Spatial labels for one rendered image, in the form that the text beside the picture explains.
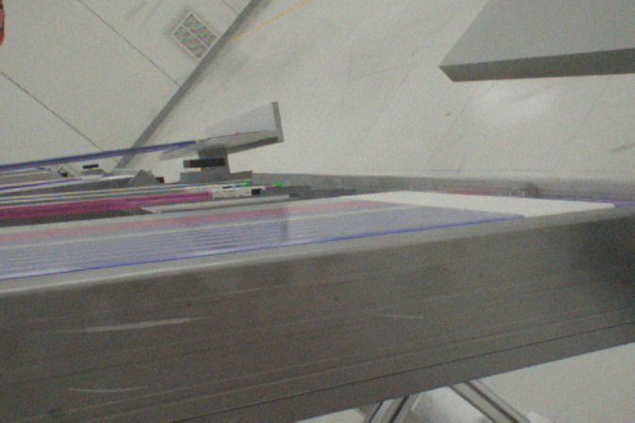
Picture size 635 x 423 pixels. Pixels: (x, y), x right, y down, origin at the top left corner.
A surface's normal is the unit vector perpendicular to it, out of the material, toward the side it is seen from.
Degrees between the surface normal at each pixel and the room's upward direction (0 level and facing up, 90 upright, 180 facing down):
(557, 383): 0
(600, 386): 0
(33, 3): 90
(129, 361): 90
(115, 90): 90
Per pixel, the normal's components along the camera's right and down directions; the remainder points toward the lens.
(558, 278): 0.41, 0.03
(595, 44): -0.71, -0.62
